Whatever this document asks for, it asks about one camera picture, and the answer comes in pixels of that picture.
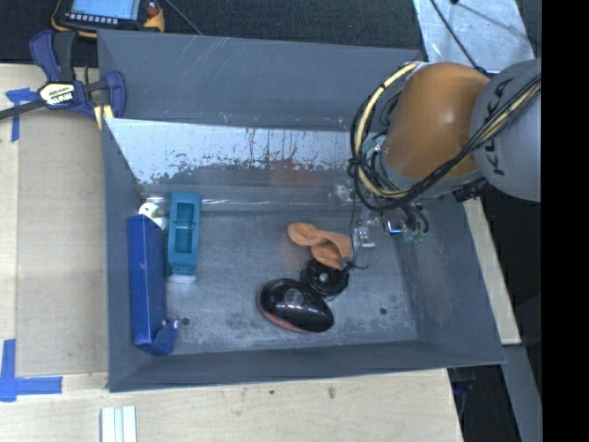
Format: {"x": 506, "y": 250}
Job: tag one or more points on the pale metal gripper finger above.
{"x": 363, "y": 237}

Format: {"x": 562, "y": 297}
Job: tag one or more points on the black round knob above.
{"x": 324, "y": 278}

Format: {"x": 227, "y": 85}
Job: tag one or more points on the black and red computer mouse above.
{"x": 296, "y": 309}

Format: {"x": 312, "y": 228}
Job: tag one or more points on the teal tape dispenser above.
{"x": 184, "y": 242}

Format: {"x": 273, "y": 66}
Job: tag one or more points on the grey metal bin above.
{"x": 257, "y": 85}

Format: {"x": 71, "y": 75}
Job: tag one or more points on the white round object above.
{"x": 151, "y": 211}

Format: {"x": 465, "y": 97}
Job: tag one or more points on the long blue box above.
{"x": 146, "y": 283}

